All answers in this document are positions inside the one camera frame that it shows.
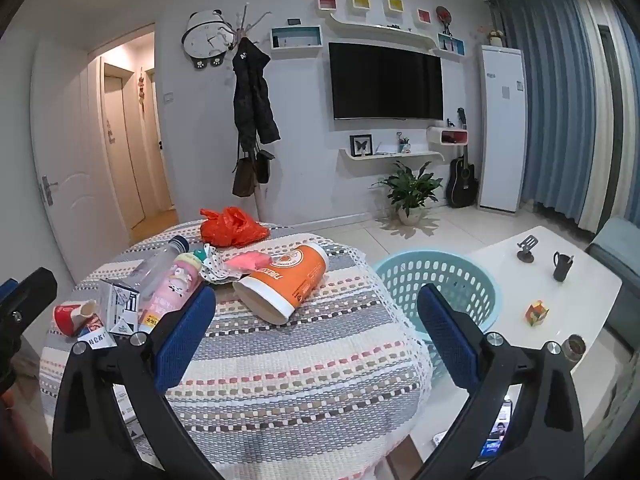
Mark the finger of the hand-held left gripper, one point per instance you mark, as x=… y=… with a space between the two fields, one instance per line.
x=35 y=292

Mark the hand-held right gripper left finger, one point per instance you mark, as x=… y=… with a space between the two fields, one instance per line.
x=185 y=340

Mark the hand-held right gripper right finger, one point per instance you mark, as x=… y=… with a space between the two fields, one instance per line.
x=450 y=340

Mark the light blue plastic basket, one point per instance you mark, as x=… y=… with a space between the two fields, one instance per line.
x=450 y=270

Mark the clear plastic bottle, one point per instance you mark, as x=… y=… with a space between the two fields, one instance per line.
x=150 y=270

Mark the pink plastic wrapper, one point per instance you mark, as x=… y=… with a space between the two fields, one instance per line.
x=247 y=261

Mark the orange paper cup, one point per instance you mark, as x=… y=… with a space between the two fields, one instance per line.
x=285 y=280

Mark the small red paper cup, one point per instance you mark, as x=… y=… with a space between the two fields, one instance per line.
x=65 y=317

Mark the pink drink bottle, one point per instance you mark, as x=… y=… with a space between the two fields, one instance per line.
x=172 y=287

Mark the black and white carton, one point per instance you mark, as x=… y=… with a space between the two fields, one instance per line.
x=117 y=305

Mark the polka-dot white wrapper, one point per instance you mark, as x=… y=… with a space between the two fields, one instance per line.
x=215 y=269

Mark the small white box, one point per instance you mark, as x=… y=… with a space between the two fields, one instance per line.
x=95 y=343

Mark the teal plastic wrapper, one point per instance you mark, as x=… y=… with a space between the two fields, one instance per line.
x=200 y=252

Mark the colourful puzzle cube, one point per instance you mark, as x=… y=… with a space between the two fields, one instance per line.
x=536 y=313

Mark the smartphone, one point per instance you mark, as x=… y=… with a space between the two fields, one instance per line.
x=500 y=435

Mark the striped woven tablecloth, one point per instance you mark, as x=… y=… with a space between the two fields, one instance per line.
x=300 y=360

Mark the black phone stand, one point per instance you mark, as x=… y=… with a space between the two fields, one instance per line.
x=527 y=252

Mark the orange plastic bag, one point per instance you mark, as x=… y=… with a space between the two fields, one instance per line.
x=232 y=227

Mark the metal cup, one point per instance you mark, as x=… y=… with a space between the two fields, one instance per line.
x=573 y=350

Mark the black mug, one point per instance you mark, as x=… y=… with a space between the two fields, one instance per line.
x=562 y=267

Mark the white coffee table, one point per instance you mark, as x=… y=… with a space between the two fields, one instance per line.
x=580 y=305

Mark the white room door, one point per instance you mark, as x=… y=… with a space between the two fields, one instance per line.
x=75 y=160

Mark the green potted plant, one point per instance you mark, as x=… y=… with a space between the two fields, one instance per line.
x=410 y=190

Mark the black acoustic guitar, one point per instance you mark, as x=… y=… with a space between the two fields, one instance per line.
x=462 y=185

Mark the white hallway door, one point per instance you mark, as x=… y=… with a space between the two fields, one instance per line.
x=122 y=150

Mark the brown hanging bag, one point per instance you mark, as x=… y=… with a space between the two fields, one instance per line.
x=244 y=177

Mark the blue grey sofa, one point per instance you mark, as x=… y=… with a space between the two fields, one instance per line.
x=617 y=255

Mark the black hanging bag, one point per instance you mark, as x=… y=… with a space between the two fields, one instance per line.
x=264 y=167

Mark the pen holder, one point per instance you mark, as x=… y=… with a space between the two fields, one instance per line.
x=404 y=145

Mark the red and white box shelf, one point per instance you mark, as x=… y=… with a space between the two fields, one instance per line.
x=447 y=136

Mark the white standing air conditioner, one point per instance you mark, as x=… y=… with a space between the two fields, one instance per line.
x=500 y=130

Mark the dark hanging coat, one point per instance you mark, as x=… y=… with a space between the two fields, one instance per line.
x=252 y=100

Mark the blue and beige curtain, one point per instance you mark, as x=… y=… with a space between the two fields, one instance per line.
x=555 y=110

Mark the small teal box shelf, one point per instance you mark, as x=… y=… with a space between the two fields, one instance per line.
x=450 y=42

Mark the small potted plant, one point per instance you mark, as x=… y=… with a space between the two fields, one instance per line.
x=496 y=38

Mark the wide white box shelf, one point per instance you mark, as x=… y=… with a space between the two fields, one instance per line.
x=295 y=45

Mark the white branch coat rack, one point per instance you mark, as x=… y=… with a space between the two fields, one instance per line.
x=245 y=22

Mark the round decorative fan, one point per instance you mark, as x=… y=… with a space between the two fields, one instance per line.
x=444 y=16

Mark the low white wall shelf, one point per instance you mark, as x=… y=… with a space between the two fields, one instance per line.
x=390 y=155

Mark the butterfly picture frame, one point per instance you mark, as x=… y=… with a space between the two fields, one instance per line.
x=361 y=145

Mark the hanging wall ornament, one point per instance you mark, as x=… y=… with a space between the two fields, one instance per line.
x=142 y=82

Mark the wall-mounted television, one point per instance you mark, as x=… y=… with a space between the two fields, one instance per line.
x=385 y=80

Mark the panda wall clock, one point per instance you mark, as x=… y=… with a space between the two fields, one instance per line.
x=205 y=40

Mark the curved white wall shelf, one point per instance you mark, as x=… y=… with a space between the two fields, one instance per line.
x=380 y=29

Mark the red wall cube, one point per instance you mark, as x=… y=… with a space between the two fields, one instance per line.
x=424 y=16
x=326 y=3

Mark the yellow wall cube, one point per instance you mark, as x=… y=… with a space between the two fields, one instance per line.
x=395 y=4
x=361 y=2

